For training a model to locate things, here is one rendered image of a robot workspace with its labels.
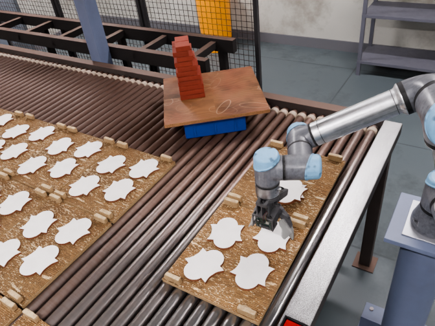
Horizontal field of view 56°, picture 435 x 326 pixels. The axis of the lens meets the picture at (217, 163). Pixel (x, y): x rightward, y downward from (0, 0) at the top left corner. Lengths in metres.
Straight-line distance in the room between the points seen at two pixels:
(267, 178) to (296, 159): 0.10
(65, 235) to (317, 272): 0.92
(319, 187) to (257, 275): 0.49
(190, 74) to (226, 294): 1.13
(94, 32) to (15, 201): 1.43
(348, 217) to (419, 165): 1.89
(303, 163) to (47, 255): 0.96
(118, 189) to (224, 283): 0.66
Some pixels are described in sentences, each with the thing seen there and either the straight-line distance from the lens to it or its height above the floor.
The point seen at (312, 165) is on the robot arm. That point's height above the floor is 1.30.
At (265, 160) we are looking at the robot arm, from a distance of 1.15.
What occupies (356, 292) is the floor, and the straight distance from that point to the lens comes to 2.51.
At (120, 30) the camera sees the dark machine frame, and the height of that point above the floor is 1.00.
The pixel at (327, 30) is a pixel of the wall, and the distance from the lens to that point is 5.19.
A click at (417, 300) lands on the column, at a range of 1.89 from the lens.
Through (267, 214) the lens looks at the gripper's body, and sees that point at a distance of 1.28.
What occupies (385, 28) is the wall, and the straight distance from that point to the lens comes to 5.01.
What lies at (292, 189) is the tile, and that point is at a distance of 1.59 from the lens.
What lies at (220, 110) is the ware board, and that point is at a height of 1.04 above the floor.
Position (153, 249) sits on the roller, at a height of 0.91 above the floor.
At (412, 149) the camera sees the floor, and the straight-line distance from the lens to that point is 3.57.
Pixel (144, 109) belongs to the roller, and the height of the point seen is 0.91.
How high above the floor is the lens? 2.02
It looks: 37 degrees down
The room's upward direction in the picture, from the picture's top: 8 degrees counter-clockwise
